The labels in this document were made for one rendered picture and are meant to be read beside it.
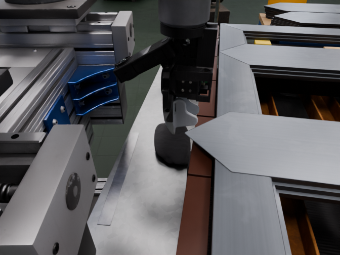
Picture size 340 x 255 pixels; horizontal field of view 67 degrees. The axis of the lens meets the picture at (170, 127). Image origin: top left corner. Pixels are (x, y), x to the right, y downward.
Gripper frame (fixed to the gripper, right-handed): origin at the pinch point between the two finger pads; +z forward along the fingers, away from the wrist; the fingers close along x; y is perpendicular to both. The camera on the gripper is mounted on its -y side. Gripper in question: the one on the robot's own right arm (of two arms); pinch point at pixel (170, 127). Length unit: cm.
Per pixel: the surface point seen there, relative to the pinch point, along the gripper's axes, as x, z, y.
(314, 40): 67, 3, 46
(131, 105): 135, 85, -56
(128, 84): 170, 85, -69
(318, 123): 7.1, 0.6, 29.7
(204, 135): -0.7, 0.5, 6.9
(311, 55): 46, 1, 38
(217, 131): 1.0, 0.5, 9.3
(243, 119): 6.0, 0.5, 14.6
